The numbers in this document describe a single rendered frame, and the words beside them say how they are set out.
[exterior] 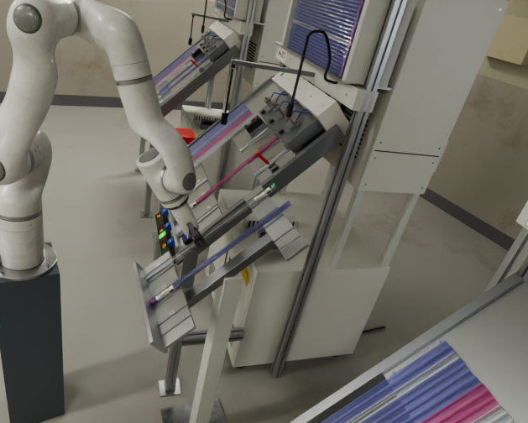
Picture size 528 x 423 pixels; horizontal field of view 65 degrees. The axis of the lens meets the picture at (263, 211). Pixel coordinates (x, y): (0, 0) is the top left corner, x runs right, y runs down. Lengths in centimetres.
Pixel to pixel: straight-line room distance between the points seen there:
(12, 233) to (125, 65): 61
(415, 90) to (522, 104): 272
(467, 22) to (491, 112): 277
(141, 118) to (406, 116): 93
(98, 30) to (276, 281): 112
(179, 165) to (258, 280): 76
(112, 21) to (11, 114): 35
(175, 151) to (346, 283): 110
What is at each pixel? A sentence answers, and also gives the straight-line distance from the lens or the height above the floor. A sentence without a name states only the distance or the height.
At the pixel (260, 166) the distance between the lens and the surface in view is 154.
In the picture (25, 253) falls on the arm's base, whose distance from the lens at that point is 141.
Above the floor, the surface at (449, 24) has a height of 161.
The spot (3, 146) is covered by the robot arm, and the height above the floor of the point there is 112.
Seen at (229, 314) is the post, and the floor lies 67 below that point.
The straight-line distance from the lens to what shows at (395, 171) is 166.
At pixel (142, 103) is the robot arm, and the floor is 129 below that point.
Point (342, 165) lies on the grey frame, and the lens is 147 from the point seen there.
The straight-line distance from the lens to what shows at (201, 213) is 159.
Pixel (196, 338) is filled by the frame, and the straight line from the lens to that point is 177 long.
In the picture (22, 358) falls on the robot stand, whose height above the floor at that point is 37.
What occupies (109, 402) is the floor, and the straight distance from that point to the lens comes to 197.
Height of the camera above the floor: 160
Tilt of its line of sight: 28 degrees down
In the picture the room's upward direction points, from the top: 14 degrees clockwise
